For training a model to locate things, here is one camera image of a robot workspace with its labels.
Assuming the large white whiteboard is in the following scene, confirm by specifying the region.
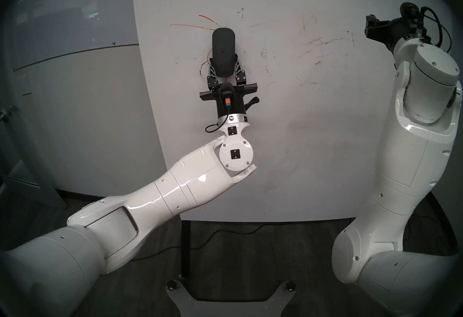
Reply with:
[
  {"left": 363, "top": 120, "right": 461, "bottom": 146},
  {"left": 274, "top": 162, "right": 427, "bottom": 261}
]
[{"left": 130, "top": 0, "right": 454, "bottom": 223}]

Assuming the dark grey whiteboard eraser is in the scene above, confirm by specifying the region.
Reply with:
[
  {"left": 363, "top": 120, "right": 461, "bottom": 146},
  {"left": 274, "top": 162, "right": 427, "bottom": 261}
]
[{"left": 212, "top": 28, "right": 237, "bottom": 77}]

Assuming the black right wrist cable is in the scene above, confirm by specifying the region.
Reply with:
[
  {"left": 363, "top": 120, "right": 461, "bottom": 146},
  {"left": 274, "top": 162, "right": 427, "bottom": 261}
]
[{"left": 418, "top": 7, "right": 453, "bottom": 54}]

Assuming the black whiteboard stand post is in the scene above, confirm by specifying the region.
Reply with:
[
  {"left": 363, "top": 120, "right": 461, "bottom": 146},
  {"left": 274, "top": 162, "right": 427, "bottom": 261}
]
[{"left": 180, "top": 220, "right": 192, "bottom": 279}]

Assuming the black floor cable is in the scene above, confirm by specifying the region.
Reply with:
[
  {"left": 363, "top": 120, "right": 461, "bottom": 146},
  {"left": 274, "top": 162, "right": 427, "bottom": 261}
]
[{"left": 134, "top": 224, "right": 268, "bottom": 261}]

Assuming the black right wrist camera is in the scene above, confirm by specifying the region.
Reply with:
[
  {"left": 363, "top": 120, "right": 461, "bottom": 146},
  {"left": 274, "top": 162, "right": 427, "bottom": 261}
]
[{"left": 400, "top": 2, "right": 422, "bottom": 29}]

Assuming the glass wall board with writing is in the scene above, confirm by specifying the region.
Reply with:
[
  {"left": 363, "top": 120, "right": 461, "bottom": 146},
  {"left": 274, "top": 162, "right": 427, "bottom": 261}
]
[{"left": 11, "top": 0, "right": 140, "bottom": 71}]

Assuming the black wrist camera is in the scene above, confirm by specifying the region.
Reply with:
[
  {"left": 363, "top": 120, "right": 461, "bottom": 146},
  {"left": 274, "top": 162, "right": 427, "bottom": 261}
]
[
  {"left": 219, "top": 83, "right": 236, "bottom": 107},
  {"left": 400, "top": 2, "right": 422, "bottom": 29}
]

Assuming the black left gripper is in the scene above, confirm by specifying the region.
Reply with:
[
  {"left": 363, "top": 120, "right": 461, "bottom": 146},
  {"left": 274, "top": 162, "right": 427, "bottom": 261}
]
[{"left": 199, "top": 54, "right": 258, "bottom": 118}]

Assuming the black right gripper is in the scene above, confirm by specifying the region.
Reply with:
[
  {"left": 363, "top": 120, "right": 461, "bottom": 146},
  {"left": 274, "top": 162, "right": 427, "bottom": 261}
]
[{"left": 364, "top": 14, "right": 411, "bottom": 52}]

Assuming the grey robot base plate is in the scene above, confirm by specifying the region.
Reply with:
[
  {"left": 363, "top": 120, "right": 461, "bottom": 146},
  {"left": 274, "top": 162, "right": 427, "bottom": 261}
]
[{"left": 166, "top": 281, "right": 296, "bottom": 317}]

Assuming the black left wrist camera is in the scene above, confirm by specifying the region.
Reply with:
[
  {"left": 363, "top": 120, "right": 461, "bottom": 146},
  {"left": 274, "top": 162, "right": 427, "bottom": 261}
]
[{"left": 219, "top": 83, "right": 236, "bottom": 107}]

